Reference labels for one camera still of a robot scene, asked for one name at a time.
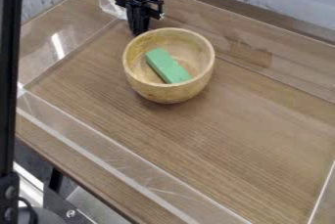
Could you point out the black vertical frame post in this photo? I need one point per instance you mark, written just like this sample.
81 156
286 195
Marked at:
9 46

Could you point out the light wooden bowl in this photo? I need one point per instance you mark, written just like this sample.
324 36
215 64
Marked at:
191 51

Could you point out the black table leg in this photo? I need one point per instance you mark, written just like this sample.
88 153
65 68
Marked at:
54 180

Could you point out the green rectangular block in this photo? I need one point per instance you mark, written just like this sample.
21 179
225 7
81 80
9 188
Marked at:
166 67

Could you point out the grey metal base plate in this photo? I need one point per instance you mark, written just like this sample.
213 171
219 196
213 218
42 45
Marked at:
58 206

